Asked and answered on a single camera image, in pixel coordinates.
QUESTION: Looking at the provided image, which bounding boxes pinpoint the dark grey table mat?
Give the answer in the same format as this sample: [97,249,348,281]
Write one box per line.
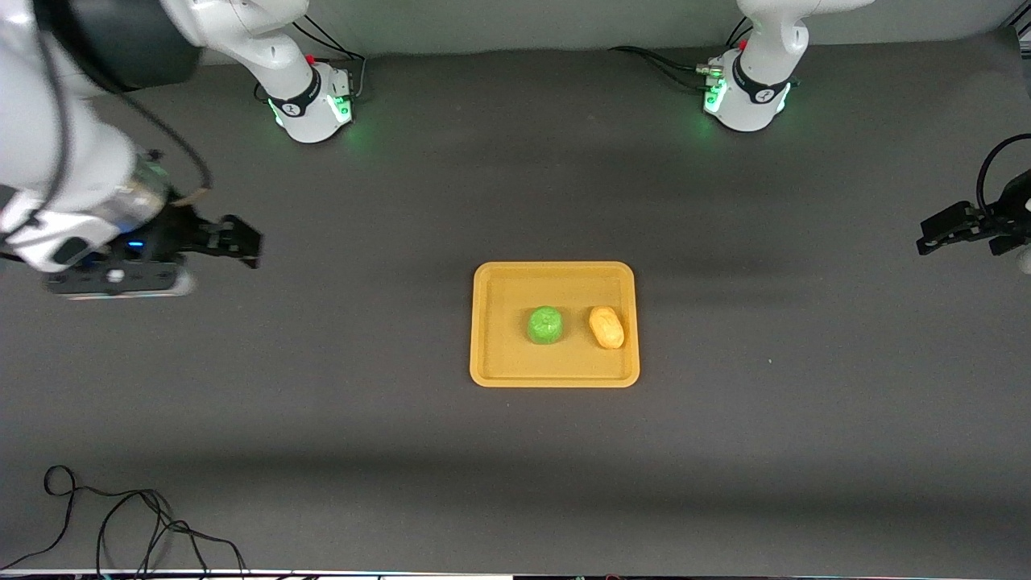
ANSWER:
[0,28,1031,578]

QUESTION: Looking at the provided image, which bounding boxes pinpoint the black arm base cables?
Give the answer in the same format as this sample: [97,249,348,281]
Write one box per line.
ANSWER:
[253,14,368,102]
[609,16,755,91]

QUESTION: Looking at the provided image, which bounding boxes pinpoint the yellow potato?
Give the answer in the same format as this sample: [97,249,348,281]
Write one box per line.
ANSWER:
[588,304,627,350]

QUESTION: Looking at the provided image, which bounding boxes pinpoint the black left arm base cables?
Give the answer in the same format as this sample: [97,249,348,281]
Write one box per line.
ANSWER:
[609,16,755,91]

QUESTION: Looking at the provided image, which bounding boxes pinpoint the black right arm base cables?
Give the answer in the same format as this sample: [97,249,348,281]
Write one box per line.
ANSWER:
[253,14,368,102]

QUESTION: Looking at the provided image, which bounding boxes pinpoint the loose black cable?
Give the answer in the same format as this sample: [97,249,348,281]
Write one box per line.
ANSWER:
[0,465,247,578]

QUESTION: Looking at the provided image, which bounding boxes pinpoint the yellow plastic tray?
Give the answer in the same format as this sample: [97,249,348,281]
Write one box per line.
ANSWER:
[470,260,641,389]

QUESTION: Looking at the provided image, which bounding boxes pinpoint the green apple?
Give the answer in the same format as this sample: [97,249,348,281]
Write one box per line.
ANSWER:
[526,304,565,346]

